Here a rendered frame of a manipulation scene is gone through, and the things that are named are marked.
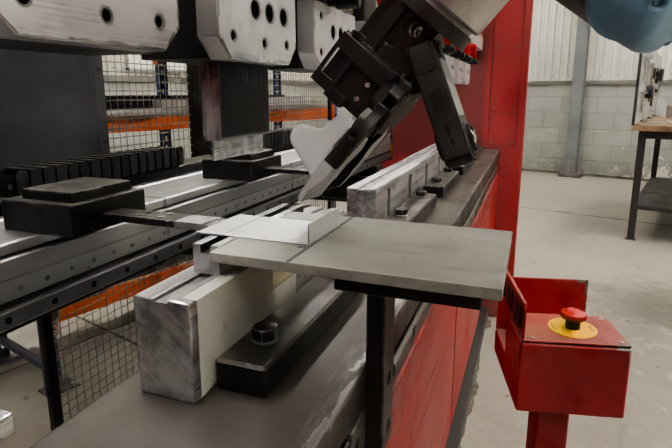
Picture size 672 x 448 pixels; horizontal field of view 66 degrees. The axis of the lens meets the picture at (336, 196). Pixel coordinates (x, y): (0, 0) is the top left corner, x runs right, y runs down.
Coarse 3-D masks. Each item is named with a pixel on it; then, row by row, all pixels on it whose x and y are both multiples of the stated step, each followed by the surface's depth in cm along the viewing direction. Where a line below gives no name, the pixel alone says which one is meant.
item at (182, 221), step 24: (24, 192) 61; (48, 192) 60; (72, 192) 59; (96, 192) 62; (120, 192) 65; (24, 216) 60; (48, 216) 59; (72, 216) 58; (96, 216) 61; (120, 216) 60; (144, 216) 60; (168, 216) 60; (192, 216) 60
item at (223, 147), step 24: (216, 72) 49; (240, 72) 53; (264, 72) 57; (216, 96) 49; (240, 96) 53; (264, 96) 58; (216, 120) 50; (240, 120) 53; (264, 120) 58; (216, 144) 51; (240, 144) 55
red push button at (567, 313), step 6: (564, 312) 81; (570, 312) 81; (576, 312) 81; (582, 312) 81; (564, 318) 81; (570, 318) 80; (576, 318) 79; (582, 318) 80; (570, 324) 81; (576, 324) 81
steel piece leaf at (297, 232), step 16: (336, 208) 56; (256, 224) 58; (272, 224) 58; (288, 224) 58; (304, 224) 58; (320, 224) 52; (336, 224) 57; (272, 240) 51; (288, 240) 51; (304, 240) 51
